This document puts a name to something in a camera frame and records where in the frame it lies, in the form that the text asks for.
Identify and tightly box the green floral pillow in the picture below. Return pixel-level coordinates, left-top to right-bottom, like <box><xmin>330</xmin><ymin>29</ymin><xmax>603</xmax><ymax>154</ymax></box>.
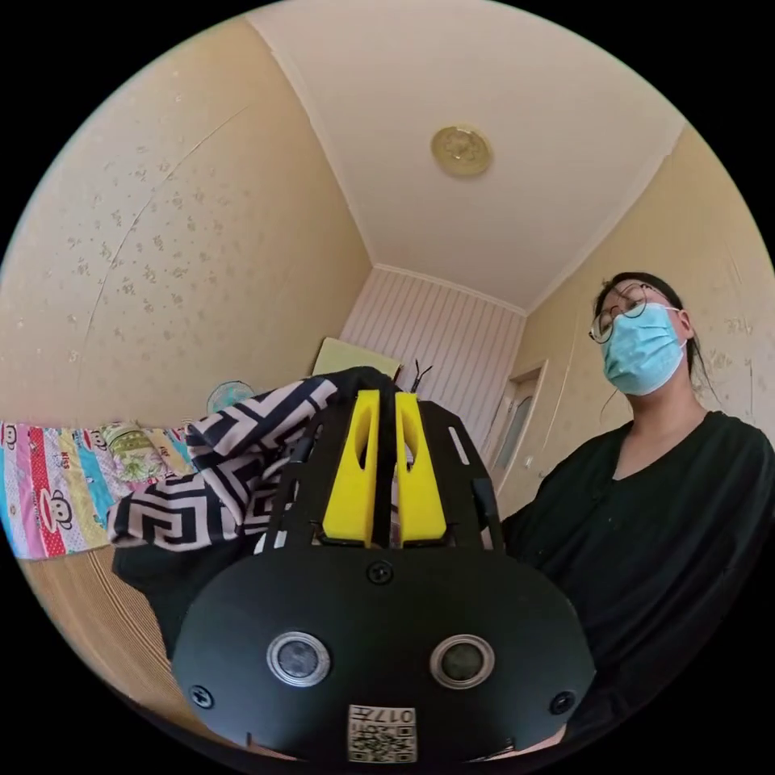
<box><xmin>98</xmin><ymin>421</ymin><xmax>182</xmax><ymax>484</ymax></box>

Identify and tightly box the white door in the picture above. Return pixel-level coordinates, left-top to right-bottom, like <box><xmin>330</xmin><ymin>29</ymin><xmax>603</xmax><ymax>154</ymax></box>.
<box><xmin>483</xmin><ymin>359</ymin><xmax>550</xmax><ymax>505</ymax></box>

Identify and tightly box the light blue fan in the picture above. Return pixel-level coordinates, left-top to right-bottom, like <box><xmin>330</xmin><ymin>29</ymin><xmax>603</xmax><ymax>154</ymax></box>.
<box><xmin>207</xmin><ymin>379</ymin><xmax>256</xmax><ymax>417</ymax></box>

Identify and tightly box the black long sleeve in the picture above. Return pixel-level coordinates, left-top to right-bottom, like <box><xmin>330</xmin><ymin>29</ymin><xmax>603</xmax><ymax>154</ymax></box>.
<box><xmin>107</xmin><ymin>365</ymin><xmax>400</xmax><ymax>661</ymax></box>

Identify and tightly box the person's body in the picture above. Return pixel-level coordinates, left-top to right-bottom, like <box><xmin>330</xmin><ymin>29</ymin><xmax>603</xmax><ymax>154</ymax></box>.
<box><xmin>501</xmin><ymin>271</ymin><xmax>775</xmax><ymax>749</ymax></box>

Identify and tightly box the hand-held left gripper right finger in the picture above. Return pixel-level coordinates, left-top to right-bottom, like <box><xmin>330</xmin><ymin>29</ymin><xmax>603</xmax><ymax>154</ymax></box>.
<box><xmin>395</xmin><ymin>392</ymin><xmax>450</xmax><ymax>543</ymax></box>

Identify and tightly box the round gold ceiling lamp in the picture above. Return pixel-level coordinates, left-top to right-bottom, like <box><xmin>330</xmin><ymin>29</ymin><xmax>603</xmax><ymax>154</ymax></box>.
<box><xmin>430</xmin><ymin>124</ymin><xmax>493</xmax><ymax>179</ymax></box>

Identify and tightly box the bed with mat and quilt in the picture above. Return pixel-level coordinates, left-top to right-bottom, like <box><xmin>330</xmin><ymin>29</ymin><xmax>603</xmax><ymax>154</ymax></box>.
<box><xmin>0</xmin><ymin>421</ymin><xmax>210</xmax><ymax>725</ymax></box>

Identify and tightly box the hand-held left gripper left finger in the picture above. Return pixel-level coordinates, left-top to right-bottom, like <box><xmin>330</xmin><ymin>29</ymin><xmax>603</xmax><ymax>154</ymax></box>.
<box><xmin>321</xmin><ymin>389</ymin><xmax>381</xmax><ymax>543</ymax></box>

